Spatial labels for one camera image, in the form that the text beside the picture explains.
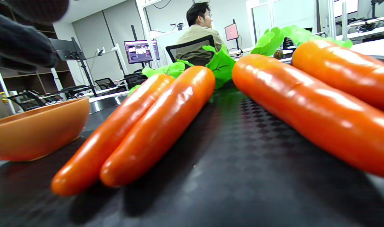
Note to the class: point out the orange toy carrot green leaves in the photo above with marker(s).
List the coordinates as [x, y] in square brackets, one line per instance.
[305, 107]
[109, 135]
[160, 126]
[352, 69]

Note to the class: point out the black monitor stand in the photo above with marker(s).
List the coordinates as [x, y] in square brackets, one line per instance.
[65, 50]

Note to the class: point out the black mesh office chair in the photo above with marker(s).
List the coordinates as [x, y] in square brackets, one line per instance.
[190, 42]

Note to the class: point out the black computer monitor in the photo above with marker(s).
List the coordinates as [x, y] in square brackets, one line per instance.
[139, 52]

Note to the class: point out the brown wooden shelf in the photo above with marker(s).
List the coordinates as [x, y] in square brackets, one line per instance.
[43, 75]

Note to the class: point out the pink screen monitor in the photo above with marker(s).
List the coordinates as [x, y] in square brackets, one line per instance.
[231, 31]

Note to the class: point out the black plastic tray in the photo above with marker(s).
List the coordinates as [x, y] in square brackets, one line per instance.
[242, 176]

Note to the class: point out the person's right hand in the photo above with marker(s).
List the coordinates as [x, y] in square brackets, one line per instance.
[18, 44]

